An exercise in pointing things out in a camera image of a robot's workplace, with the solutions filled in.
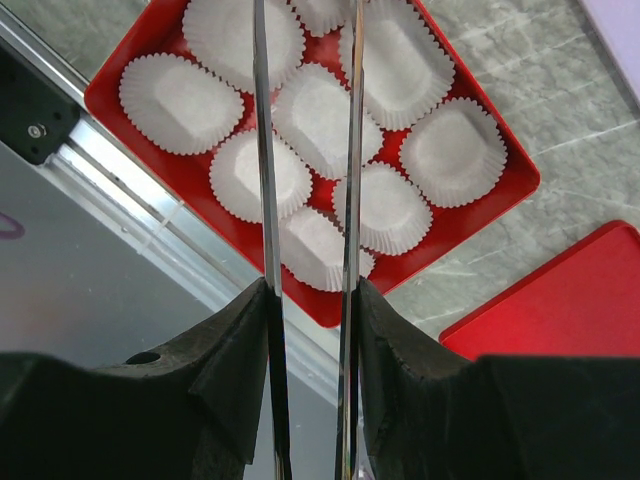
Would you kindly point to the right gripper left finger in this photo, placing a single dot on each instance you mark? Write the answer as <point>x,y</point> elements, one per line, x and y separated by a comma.
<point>186,409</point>

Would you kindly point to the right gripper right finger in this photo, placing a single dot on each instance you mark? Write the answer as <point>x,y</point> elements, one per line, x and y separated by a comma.
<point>432,414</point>

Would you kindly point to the metal tongs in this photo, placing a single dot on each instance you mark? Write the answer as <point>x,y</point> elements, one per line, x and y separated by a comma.
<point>348,385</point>

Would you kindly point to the red box lid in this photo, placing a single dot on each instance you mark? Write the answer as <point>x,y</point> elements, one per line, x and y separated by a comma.
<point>583,302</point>

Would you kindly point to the white paper cup middle right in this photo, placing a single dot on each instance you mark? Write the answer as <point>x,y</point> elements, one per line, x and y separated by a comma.
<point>394,218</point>

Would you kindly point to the white paper cup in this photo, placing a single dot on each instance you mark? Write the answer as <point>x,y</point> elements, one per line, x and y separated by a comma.
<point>312,249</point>
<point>456,154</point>
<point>322,16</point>
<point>235,178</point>
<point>220,35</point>
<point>311,113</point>
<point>394,218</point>
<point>177,105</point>
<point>407,72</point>

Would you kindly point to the white paper cup bottom right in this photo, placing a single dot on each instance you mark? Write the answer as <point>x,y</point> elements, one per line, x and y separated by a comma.
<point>312,249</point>

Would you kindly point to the white paper cup bottom middle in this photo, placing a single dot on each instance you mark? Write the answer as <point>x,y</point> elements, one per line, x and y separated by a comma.
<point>235,178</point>

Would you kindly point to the red box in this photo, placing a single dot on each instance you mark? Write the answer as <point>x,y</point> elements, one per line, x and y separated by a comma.
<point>159,30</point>

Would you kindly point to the white paper cup top right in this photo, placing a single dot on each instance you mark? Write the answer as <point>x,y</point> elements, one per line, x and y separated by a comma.
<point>456,154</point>

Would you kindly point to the white paper cup bottom left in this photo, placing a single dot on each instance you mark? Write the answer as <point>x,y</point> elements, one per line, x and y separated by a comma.
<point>177,105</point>

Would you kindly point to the white paper cup centre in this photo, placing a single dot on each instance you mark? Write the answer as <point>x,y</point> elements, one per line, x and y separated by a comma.
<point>311,113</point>

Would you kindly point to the white paper cup top middle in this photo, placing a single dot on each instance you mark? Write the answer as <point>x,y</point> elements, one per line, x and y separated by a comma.
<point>407,72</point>

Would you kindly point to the white paper cup middle left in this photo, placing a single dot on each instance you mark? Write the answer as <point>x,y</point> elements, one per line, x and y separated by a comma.
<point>220,35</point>

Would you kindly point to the white paper cup top left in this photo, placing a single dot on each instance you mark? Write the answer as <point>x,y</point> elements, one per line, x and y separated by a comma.
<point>322,16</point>

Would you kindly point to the lavender tray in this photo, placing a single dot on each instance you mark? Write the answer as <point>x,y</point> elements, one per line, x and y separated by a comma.
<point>616,24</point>

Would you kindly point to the aluminium rail frame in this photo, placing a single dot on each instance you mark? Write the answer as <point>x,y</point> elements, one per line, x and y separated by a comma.
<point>108,181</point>

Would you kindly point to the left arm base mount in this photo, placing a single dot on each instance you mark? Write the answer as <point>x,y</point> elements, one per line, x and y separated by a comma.
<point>36,115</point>

